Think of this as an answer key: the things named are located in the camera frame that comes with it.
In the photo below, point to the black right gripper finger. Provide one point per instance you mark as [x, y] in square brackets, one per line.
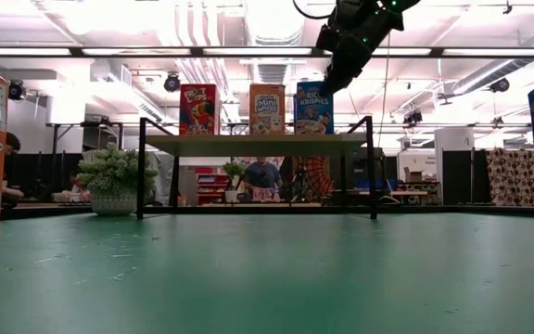
[348, 60]

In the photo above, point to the red Froot Loops cereal box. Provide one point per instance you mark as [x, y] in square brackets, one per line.
[197, 111]

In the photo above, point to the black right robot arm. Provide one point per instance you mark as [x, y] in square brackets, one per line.
[401, 5]

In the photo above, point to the wooden shelf with black legs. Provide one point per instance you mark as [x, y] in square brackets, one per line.
[258, 145]

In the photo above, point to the red storage shelf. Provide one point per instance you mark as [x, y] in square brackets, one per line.
[211, 185]

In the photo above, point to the round black ceiling device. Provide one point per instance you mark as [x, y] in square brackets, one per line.
[172, 83]
[413, 118]
[16, 90]
[499, 85]

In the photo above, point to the white sign board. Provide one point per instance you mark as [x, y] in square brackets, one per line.
[415, 158]

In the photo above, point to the orange black web-patterned cloth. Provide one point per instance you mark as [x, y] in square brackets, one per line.
[318, 176]

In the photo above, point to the white cabinet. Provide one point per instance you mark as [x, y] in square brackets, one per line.
[454, 139]

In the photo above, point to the brown cardboard box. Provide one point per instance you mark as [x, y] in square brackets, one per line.
[414, 175]

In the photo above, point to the person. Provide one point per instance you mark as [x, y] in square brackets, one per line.
[262, 174]
[12, 144]

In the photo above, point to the pink box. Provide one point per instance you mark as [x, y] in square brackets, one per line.
[262, 194]

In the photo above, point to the small potted green plant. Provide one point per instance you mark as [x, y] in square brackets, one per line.
[233, 170]

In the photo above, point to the brown white patterned cloth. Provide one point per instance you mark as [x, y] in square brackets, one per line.
[512, 178]

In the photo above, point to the long LED light bar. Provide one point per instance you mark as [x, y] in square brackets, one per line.
[132, 52]

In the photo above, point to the green table mat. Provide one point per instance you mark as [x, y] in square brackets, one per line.
[267, 278]

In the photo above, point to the artificial green plant in pot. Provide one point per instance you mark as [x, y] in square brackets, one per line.
[114, 171]

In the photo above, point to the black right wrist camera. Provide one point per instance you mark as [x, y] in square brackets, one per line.
[328, 39]

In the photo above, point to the black metal table frame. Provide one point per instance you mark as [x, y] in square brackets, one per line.
[434, 209]

